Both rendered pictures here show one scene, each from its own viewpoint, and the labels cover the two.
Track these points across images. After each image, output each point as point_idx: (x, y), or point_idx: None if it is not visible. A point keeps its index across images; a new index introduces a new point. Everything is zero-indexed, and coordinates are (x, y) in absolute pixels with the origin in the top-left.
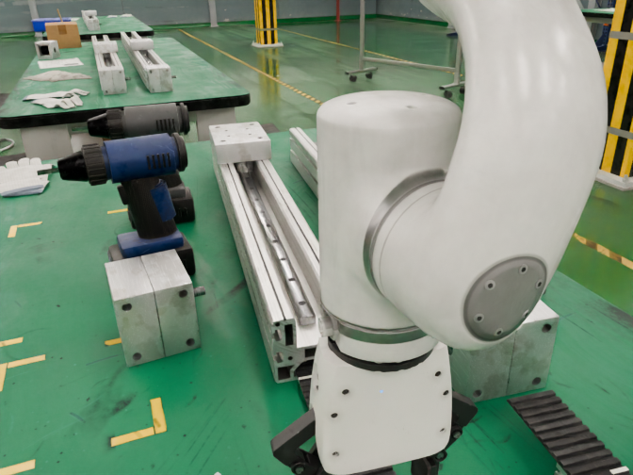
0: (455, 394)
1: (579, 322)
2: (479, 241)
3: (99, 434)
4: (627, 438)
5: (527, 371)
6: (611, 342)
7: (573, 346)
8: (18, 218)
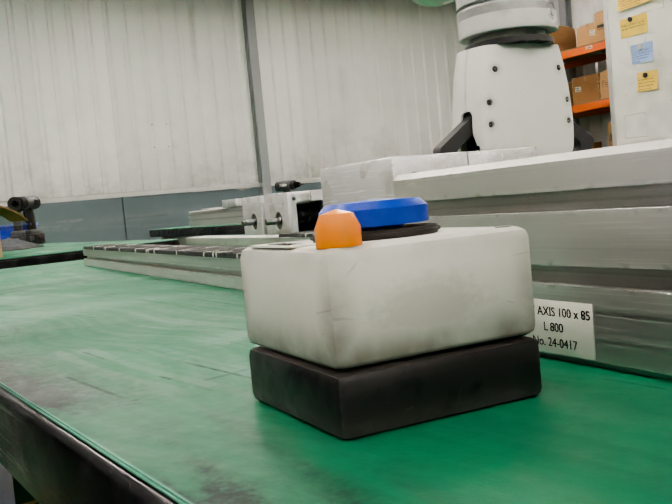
0: (453, 132)
1: (198, 372)
2: None
3: None
4: (239, 314)
5: None
6: (153, 362)
7: (249, 348)
8: None
